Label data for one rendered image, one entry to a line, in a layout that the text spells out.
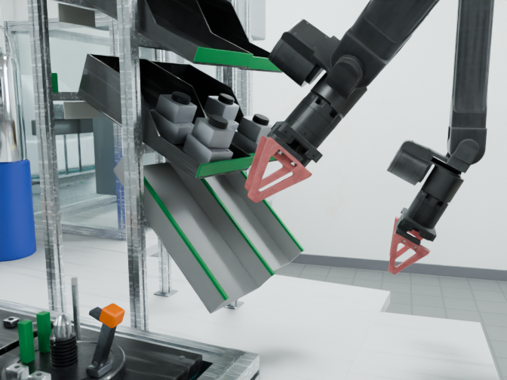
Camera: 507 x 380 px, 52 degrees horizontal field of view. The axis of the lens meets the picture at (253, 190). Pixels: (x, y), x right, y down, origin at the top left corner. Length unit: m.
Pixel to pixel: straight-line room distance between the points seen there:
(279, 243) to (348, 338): 0.22
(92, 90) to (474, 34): 0.64
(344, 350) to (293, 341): 0.10
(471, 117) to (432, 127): 3.04
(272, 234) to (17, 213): 0.80
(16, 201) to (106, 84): 0.77
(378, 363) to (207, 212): 0.39
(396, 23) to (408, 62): 3.42
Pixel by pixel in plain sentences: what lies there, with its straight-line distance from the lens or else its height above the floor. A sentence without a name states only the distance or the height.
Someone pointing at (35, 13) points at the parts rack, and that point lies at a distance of 0.91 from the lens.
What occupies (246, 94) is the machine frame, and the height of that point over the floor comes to 1.32.
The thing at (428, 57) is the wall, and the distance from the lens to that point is 4.01.
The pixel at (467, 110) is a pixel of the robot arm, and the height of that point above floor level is 1.28.
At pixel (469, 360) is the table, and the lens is 1.01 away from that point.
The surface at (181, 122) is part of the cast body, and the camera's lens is 0.83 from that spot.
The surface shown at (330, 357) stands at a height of 0.86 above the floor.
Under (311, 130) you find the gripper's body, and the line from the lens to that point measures 0.66.
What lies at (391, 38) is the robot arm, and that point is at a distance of 0.59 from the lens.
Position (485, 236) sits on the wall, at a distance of 4.16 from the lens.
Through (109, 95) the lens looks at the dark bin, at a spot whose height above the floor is 1.31.
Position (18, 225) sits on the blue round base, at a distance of 1.58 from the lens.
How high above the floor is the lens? 1.30
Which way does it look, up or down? 10 degrees down
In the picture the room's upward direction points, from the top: straight up
